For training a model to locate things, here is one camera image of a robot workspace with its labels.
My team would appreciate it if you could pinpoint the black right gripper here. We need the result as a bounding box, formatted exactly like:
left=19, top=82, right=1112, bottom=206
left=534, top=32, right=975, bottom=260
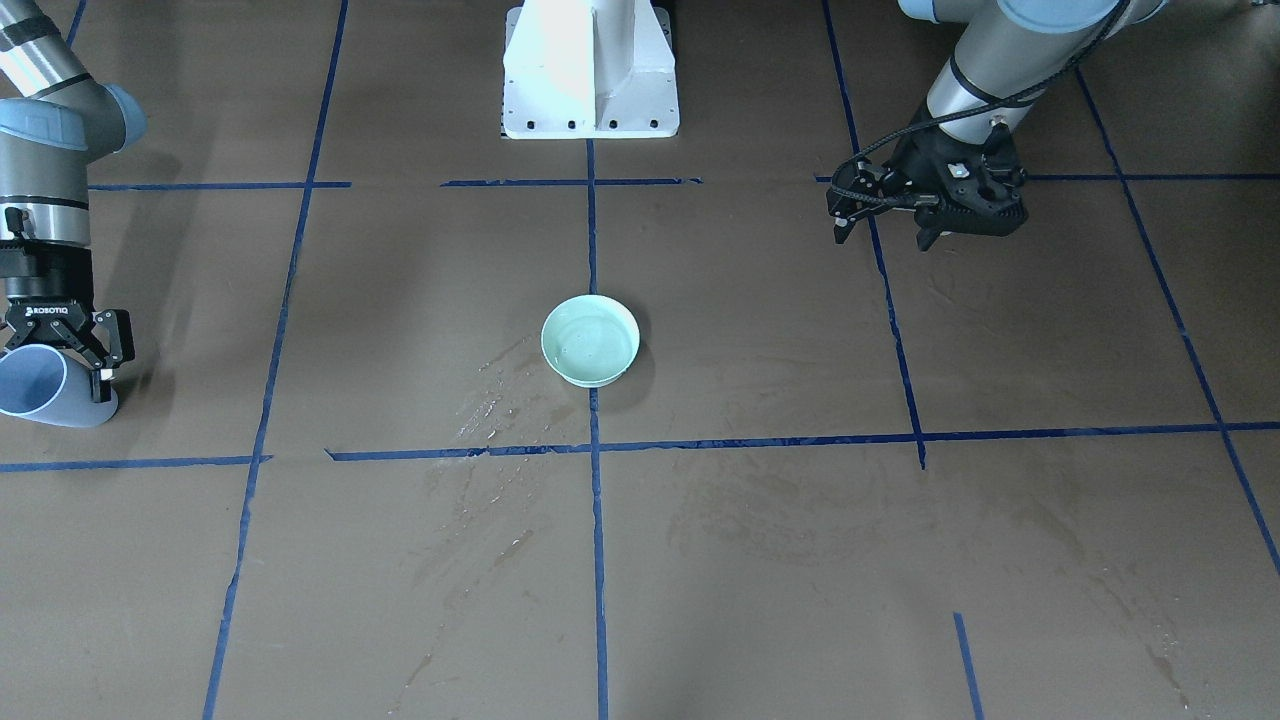
left=0, top=245, right=134, bottom=404

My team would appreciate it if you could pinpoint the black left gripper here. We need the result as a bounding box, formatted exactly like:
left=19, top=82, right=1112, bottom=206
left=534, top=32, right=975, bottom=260
left=826, top=122, right=1028, bottom=252

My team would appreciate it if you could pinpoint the light blue plastic cup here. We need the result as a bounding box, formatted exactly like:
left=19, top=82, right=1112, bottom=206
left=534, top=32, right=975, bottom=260
left=1, top=345, right=119, bottom=428

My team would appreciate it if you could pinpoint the light green bowl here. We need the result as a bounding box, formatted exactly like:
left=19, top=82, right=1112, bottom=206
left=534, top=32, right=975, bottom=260
left=540, top=293, right=641, bottom=389

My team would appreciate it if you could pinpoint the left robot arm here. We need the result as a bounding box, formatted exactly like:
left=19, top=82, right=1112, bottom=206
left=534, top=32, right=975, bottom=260
left=826, top=1, right=1164, bottom=250

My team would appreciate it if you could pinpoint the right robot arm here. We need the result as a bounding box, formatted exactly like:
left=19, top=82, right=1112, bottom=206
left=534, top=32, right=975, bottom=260
left=1, top=1, right=147, bottom=404

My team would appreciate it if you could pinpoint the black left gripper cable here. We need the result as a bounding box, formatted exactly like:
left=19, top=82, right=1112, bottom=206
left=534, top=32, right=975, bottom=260
left=826, top=0, right=1137, bottom=211

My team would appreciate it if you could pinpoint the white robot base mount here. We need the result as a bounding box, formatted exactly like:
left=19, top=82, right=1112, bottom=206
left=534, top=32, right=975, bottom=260
left=500, top=1, right=681, bottom=140

